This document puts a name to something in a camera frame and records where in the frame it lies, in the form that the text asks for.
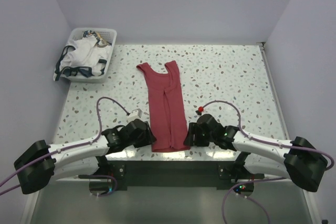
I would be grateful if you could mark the red tank top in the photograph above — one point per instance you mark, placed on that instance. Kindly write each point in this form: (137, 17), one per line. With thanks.
(166, 108)

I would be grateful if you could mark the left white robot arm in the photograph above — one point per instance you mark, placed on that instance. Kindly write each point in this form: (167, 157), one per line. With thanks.
(42, 163)

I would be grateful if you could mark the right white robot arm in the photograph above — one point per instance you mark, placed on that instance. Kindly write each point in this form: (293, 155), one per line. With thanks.
(295, 160)

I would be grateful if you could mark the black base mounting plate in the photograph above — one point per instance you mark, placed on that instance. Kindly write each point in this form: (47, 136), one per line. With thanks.
(218, 174)

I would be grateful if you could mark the aluminium front rail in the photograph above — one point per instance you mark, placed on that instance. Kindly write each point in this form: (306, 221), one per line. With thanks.
(51, 178)

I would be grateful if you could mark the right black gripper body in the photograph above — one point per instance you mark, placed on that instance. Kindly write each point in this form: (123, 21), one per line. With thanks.
(200, 138)

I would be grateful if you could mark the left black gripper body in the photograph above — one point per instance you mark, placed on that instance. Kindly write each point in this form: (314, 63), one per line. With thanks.
(144, 139)

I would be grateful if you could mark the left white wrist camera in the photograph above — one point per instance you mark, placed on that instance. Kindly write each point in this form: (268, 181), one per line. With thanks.
(135, 114)

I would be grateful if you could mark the white plastic basket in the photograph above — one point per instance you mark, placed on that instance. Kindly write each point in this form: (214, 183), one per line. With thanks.
(109, 35)

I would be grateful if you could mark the white tank top navy trim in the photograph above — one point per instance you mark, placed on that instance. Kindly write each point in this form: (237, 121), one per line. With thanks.
(82, 57)

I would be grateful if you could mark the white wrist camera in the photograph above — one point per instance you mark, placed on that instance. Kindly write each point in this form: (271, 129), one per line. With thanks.
(135, 114)
(200, 111)

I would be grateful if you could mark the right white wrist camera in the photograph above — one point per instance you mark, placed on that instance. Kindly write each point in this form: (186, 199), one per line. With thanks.
(200, 111)

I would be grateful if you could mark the patterned tank top in basket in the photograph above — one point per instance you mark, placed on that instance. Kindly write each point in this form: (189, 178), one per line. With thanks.
(96, 35)

